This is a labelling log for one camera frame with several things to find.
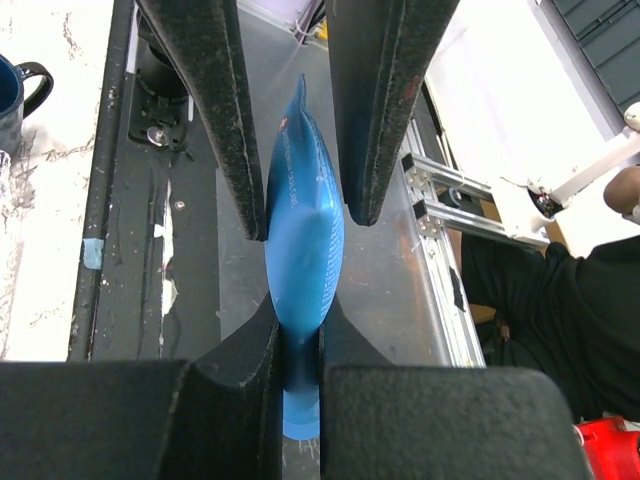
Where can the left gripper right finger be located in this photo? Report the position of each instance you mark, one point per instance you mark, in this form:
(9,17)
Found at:
(385,421)

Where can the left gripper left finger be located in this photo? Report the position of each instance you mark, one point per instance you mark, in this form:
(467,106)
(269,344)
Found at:
(218,417)

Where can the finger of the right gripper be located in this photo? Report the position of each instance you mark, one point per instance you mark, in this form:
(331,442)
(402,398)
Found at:
(202,40)
(379,53)

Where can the blue toothpaste tube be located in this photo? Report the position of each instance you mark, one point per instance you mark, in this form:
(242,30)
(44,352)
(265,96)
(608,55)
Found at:
(303,255)

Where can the dark blue mug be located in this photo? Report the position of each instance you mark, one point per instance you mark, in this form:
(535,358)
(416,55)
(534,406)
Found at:
(15,104)

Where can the person in black shirt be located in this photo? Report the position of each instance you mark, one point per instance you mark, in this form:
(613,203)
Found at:
(574,319)

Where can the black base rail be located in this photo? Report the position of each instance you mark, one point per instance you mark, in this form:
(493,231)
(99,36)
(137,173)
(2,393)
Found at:
(148,283)

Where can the aluminium frame rail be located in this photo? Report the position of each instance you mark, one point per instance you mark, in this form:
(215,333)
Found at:
(425,179)

